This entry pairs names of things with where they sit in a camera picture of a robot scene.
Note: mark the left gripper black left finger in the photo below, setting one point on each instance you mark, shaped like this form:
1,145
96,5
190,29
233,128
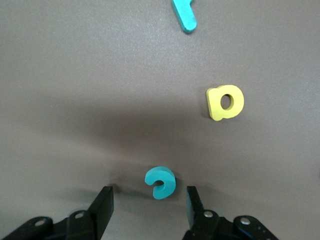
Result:
82,225

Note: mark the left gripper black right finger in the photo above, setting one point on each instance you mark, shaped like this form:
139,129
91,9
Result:
207,227

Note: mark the teal letter c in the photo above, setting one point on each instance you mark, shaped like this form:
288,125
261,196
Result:
168,180

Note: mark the yellow letter d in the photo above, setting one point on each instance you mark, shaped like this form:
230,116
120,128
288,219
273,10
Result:
214,105

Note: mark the teal letter r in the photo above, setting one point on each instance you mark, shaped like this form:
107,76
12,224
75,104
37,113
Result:
186,17

